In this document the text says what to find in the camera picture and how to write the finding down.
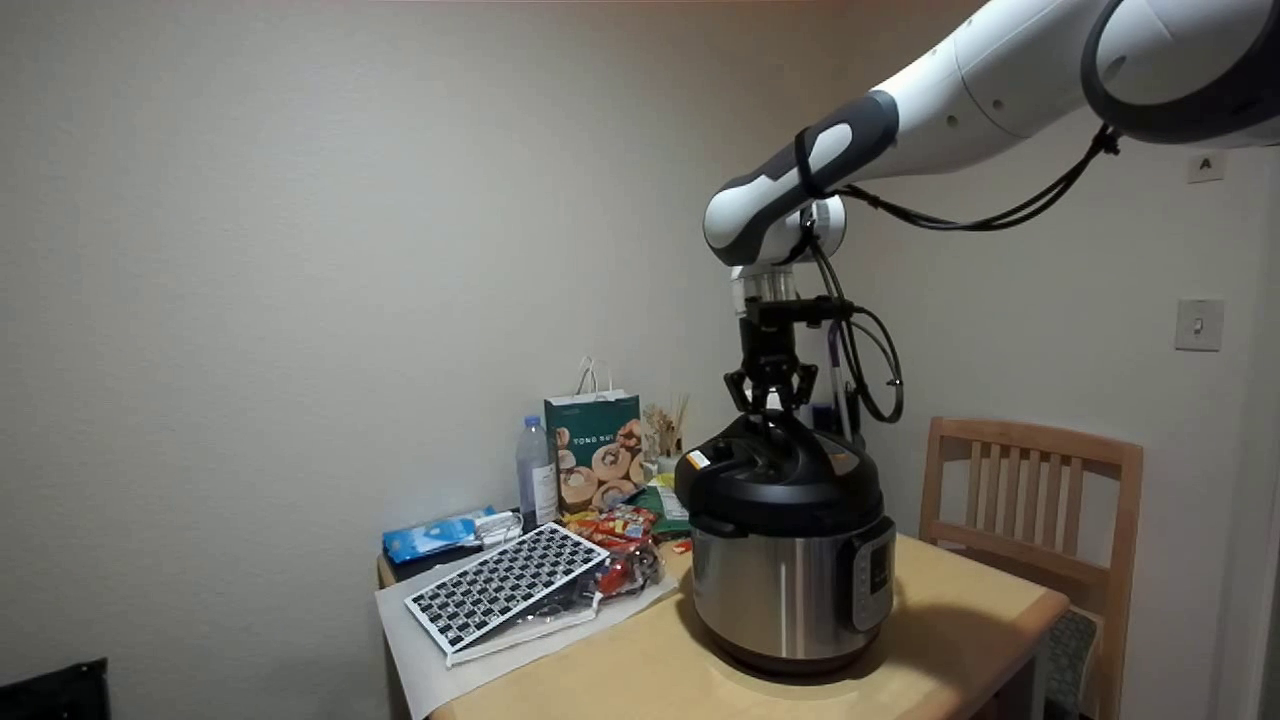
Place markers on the beige crumpled paper bag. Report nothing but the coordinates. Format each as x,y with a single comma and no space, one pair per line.
667,430

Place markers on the small white wall sensor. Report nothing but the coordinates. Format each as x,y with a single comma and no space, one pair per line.
1205,166

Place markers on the green paper gift bag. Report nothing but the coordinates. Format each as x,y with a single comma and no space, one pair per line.
586,425

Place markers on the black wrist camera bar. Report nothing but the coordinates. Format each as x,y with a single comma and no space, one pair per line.
799,309

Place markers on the white wall switch plate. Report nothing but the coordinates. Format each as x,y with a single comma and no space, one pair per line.
1197,327

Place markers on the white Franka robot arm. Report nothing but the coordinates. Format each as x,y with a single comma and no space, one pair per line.
1000,82

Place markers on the stainless rice cooker base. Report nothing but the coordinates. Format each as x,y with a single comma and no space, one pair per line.
774,593

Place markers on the black rice cooker lid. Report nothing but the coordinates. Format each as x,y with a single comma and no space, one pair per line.
786,487

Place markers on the grey patterned chair cushion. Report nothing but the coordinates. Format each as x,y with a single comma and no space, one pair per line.
1064,663

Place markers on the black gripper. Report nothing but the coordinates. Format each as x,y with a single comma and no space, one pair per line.
769,346

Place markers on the red snack packages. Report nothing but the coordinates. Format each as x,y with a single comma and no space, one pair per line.
625,552

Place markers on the black white patterned board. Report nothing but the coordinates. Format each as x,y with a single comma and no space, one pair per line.
505,587

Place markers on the clear plastic water bottle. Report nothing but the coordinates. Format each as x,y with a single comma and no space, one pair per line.
539,480

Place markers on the green yellow snack package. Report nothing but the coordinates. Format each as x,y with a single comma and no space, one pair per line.
667,511

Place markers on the wooden chair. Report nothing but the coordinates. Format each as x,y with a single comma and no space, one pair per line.
1033,487

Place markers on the blue plastic package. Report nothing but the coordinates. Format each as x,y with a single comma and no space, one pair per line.
435,540

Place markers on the black box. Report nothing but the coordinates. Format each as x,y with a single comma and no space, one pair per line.
53,692

